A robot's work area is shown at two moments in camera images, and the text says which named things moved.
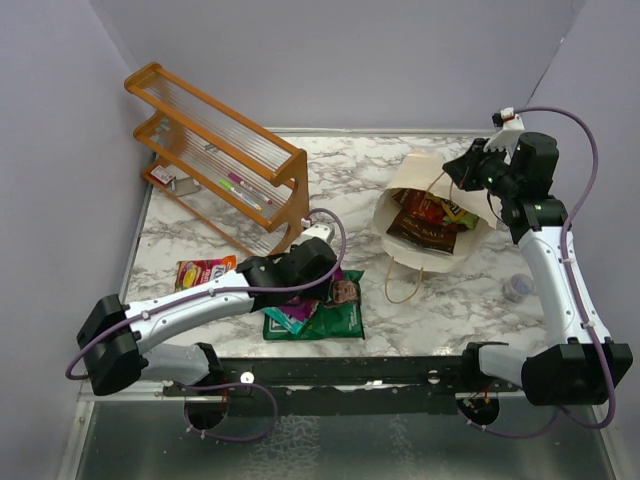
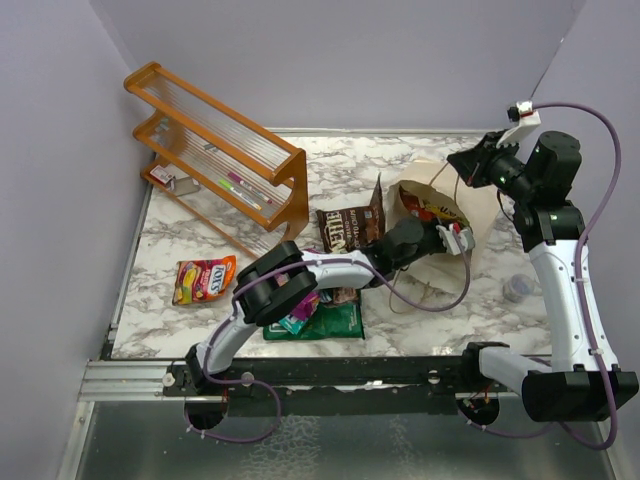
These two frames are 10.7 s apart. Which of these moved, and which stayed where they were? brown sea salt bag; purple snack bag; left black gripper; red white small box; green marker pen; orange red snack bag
Moved: brown sea salt bag; left black gripper
Stayed: purple snack bag; green marker pen; orange red snack bag; red white small box
